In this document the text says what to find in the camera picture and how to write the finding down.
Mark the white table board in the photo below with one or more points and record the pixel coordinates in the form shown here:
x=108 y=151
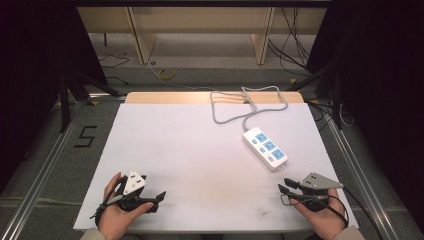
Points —
x=186 y=166

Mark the person's left hand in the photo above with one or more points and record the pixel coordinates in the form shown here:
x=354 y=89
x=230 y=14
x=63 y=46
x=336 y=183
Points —
x=113 y=216

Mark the black metal stand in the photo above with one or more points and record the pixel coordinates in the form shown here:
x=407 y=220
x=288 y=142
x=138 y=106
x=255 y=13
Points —
x=335 y=93
x=71 y=90

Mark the person's right hand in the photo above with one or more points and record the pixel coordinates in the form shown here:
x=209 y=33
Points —
x=328 y=220

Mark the light wooden shelf unit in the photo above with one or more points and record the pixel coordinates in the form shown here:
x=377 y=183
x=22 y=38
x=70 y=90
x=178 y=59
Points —
x=206 y=20

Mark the aluminium floor rail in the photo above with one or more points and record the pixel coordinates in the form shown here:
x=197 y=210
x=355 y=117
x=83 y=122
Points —
x=363 y=180
x=40 y=180

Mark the black curtain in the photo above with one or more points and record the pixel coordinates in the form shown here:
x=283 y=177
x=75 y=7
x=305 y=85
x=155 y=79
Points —
x=36 y=83
x=386 y=100

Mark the yellow tape roll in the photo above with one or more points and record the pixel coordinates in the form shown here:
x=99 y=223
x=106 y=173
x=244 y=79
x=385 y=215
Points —
x=166 y=74

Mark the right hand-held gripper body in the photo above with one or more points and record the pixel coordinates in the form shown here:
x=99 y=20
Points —
x=318 y=182

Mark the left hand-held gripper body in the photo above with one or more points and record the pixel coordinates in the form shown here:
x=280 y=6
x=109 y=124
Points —
x=133 y=184

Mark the white power strip blue sockets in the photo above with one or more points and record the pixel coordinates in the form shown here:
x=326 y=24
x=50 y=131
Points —
x=265 y=148

